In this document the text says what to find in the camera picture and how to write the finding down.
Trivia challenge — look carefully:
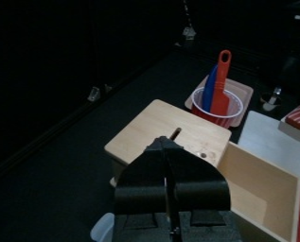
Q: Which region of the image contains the diagonal wire with turnbuckle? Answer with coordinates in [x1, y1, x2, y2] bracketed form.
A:
[181, 0, 194, 29]

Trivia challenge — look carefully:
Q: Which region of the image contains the translucent grey plastic container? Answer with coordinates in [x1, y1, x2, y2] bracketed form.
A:
[89, 212, 117, 242]

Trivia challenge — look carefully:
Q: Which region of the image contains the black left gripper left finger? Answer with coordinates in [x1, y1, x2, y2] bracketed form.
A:
[113, 135, 170, 216]

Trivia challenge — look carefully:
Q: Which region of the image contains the red plastic spatula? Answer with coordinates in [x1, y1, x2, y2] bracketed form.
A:
[209, 49, 233, 116]

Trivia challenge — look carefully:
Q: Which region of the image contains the light wooden board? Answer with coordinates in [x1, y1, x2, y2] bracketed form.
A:
[105, 98, 233, 189]

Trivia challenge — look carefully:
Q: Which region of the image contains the red plastic cup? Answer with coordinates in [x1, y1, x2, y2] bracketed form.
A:
[190, 86, 244, 130]

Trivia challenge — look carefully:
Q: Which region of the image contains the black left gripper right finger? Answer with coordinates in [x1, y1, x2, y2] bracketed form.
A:
[169, 138, 233, 214]

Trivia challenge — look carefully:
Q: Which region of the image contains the small white frame bracket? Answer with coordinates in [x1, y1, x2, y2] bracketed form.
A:
[86, 86, 103, 103]
[182, 26, 197, 42]

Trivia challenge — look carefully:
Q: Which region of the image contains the wooden drawer with red front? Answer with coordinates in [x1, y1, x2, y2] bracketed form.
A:
[216, 141, 300, 242]

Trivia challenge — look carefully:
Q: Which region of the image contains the blue plastic spatula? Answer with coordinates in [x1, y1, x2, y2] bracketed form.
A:
[201, 64, 220, 112]

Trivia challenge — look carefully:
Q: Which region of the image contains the white cutting board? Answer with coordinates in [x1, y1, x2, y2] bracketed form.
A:
[237, 110, 300, 242]

